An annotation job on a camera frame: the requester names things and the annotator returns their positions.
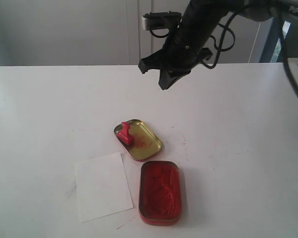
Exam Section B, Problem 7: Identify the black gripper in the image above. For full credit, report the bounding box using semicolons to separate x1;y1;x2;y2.
138;23;213;90

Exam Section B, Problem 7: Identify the red stamp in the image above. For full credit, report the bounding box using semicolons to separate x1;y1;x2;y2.
117;122;135;146

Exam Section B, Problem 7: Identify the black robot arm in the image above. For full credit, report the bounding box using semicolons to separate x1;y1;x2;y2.
139;0;298;90

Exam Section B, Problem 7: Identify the red ink pad tin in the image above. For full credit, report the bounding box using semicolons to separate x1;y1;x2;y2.
138;161;182;226

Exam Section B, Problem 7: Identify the gold tin lid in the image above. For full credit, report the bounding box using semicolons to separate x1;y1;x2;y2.
114;119;163;161

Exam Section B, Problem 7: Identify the white paper sheet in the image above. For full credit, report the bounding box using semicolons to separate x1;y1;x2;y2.
74;152;134;223

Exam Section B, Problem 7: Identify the white cabinet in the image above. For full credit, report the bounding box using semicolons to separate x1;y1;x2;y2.
0;0;274;66

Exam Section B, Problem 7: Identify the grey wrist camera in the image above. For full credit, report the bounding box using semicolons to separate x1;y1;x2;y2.
142;11;182;31

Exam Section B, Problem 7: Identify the black cable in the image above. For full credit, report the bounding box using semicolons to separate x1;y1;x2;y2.
201;0;298;111

